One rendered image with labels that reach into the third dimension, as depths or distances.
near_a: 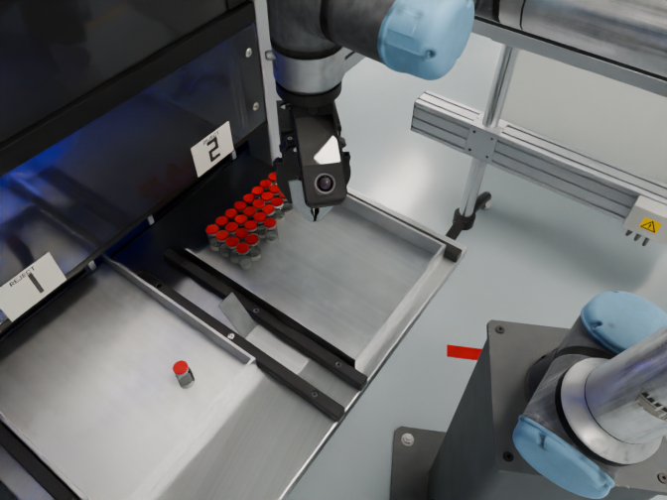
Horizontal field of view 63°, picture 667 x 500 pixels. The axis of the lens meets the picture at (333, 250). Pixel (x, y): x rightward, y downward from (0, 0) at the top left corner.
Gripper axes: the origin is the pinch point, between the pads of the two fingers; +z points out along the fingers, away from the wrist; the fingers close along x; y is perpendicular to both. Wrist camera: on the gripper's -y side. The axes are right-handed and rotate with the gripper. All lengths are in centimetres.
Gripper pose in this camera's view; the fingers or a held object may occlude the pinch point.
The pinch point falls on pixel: (315, 218)
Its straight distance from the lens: 71.7
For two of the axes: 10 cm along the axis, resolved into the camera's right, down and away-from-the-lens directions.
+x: -9.9, 1.1, -1.0
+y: -1.5, -7.7, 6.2
